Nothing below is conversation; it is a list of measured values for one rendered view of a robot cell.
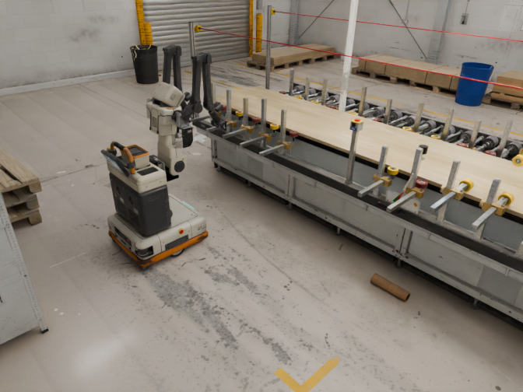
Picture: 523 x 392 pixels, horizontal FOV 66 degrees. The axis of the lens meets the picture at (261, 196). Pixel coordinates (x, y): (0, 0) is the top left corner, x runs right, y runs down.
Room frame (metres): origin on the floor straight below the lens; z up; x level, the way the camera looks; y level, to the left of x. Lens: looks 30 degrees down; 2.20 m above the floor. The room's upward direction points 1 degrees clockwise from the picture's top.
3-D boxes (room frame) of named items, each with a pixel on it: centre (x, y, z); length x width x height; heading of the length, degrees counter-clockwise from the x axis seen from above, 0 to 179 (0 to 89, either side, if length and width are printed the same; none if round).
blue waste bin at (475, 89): (7.63, -3.91, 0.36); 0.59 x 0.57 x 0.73; 134
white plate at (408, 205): (2.51, -1.01, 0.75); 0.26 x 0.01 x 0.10; 44
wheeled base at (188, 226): (2.99, 0.92, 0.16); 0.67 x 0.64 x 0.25; 134
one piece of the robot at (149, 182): (2.92, 0.99, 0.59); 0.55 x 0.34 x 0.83; 44
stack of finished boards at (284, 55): (11.05, -0.80, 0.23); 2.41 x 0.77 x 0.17; 136
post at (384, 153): (2.68, -0.87, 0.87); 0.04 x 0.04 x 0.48; 44
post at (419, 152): (2.50, -1.05, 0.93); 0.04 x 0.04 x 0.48; 44
